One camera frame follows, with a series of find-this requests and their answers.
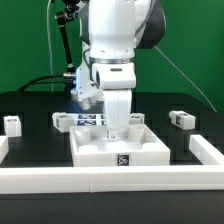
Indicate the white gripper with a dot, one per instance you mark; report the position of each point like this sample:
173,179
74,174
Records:
116,82

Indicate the white square table top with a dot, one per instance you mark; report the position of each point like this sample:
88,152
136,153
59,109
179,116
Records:
138,146

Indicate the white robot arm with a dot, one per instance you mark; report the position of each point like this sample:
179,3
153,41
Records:
111,31

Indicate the marker sheet with tags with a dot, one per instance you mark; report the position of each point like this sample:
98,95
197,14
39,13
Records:
88,119

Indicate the white U-shaped fence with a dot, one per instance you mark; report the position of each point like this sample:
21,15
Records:
107,179

